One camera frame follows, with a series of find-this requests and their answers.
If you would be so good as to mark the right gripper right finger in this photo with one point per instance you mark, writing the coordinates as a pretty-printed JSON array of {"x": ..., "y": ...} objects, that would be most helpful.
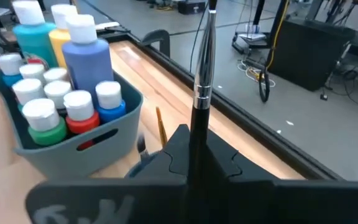
[{"x": 259, "y": 199}]

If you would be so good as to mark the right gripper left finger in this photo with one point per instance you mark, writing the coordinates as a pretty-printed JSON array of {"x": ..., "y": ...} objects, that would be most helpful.
[{"x": 154, "y": 193}]

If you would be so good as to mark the black paintbrush gold ferrule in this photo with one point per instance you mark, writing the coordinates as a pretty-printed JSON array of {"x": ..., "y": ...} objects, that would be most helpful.
[{"x": 161, "y": 127}]

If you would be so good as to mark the small green paint bottle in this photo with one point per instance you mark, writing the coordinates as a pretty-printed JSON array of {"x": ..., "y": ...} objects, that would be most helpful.
[{"x": 43, "y": 124}]

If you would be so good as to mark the small dark teal paint bottle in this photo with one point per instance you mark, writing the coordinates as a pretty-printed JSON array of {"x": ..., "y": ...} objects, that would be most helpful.
[{"x": 57, "y": 93}]

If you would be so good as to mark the large turquoise paint bottle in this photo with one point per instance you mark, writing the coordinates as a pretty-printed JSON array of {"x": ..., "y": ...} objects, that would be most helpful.
[{"x": 34, "y": 40}]

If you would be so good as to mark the small blue paint bottle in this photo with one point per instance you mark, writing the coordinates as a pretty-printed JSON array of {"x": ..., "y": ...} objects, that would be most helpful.
[
  {"x": 9, "y": 63},
  {"x": 110, "y": 99}
]

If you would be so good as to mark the large violet-blue paint bottle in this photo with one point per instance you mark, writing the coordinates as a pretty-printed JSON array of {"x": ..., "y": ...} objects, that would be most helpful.
[{"x": 87, "y": 59}]

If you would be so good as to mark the large yellow paint bottle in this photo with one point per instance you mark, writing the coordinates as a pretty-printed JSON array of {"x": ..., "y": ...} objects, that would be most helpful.
[{"x": 59, "y": 34}]

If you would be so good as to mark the grey-blue plastic caddy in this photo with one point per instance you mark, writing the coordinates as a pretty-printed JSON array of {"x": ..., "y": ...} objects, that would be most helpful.
[{"x": 73, "y": 161}]

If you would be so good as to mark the black cabinet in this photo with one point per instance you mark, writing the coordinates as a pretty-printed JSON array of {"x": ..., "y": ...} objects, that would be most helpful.
[{"x": 309, "y": 53}]

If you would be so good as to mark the black clamp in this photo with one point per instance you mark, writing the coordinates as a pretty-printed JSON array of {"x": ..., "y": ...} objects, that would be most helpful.
[{"x": 160, "y": 37}]

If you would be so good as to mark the black cart base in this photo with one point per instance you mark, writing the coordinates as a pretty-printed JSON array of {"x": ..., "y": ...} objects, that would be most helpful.
[{"x": 249, "y": 37}]

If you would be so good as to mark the black box on floor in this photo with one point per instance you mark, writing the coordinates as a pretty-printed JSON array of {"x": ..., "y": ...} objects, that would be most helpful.
[{"x": 191, "y": 6}]

